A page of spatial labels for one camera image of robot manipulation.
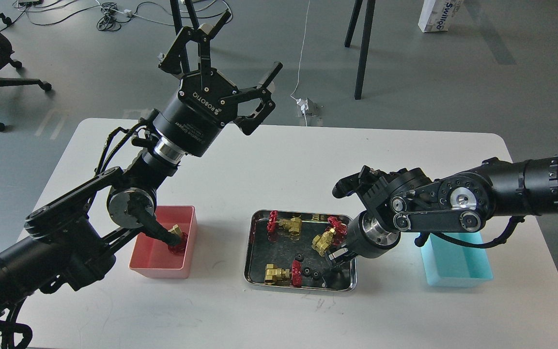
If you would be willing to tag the white cardboard box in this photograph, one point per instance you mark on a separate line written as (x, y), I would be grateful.
(436, 15)

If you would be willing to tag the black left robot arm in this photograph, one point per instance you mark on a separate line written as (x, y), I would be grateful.
(73, 240)

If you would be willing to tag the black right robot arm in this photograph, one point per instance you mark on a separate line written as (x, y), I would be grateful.
(477, 208)

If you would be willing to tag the metal tray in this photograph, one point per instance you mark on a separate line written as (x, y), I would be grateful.
(279, 248)

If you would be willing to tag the pink plastic box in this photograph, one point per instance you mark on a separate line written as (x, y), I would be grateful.
(153, 259)

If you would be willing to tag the black stand leg right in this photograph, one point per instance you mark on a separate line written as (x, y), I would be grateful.
(365, 41)

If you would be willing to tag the blue plastic box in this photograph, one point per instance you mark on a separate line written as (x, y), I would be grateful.
(451, 265)

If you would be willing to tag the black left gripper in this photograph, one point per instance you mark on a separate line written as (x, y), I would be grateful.
(196, 114)

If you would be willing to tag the brass valve top right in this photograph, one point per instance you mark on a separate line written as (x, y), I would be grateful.
(333, 236)

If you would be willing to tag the white power adapter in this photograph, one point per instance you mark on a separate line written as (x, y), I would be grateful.
(307, 107)

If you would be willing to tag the black stand leg left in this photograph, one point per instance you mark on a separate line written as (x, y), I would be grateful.
(177, 18)

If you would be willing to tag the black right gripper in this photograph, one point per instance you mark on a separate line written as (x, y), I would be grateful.
(366, 237)

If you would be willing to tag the black cable bundle floor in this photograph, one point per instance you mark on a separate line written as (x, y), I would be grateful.
(108, 22)

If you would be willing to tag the brass valve bottom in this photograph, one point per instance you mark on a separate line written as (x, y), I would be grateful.
(292, 276)

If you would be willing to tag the brass valve red handle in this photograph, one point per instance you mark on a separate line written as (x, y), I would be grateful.
(180, 246)

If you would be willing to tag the black stand leg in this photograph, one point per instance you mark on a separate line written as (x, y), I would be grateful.
(365, 41)
(177, 18)

